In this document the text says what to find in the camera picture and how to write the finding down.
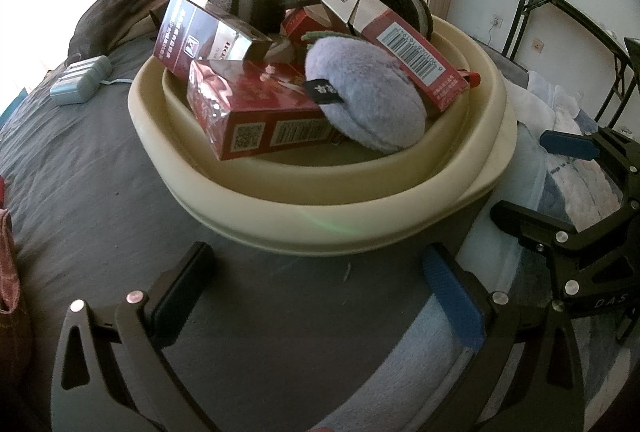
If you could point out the dark red and silver box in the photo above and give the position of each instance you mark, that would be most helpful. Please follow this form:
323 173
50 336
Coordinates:
200 36

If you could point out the pale blue ribbed case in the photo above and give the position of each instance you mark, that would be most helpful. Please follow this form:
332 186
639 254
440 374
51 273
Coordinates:
80 81

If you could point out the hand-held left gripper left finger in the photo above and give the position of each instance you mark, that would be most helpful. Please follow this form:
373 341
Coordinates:
185 282

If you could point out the red patterned box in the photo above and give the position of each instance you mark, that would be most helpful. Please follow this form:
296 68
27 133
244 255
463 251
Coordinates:
250 111

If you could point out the white wall socket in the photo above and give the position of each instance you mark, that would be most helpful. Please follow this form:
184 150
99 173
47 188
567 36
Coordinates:
537 46
496 20

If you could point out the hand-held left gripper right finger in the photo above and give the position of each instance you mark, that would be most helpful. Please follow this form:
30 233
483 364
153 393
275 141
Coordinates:
452 297

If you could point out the red and white carton box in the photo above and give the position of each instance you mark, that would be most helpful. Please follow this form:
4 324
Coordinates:
410 46

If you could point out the cream plastic basin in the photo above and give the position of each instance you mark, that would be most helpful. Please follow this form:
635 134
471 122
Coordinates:
300 192

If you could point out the dark clothing pile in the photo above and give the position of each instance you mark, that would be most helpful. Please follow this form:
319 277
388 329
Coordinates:
130 6

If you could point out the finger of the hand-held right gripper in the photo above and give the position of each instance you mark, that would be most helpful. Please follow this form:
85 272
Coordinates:
530 224
570 144

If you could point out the grey bedsheet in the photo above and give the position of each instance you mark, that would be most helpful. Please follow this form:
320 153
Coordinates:
100 192

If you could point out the purple plush earmuff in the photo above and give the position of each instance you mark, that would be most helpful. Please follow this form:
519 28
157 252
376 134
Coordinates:
370 96

